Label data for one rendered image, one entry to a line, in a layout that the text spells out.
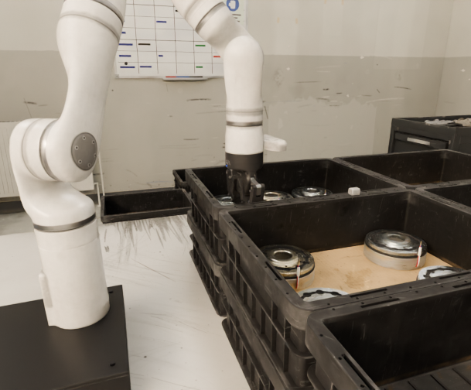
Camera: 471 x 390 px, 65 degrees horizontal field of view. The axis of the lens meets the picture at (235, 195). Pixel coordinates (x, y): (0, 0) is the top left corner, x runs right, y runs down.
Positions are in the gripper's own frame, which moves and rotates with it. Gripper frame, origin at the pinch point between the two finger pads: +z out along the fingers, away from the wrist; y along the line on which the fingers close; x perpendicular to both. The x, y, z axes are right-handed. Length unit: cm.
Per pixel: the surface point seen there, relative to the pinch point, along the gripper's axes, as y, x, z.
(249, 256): 27.0, -11.5, -6.3
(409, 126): -88, 141, 1
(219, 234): 8.3, -8.6, -1.0
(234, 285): 18.2, -9.8, 3.5
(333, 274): 22.1, 6.3, 3.1
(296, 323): 39.7, -12.3, -5.3
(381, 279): 26.5, 12.4, 3.1
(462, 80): -225, 358, -19
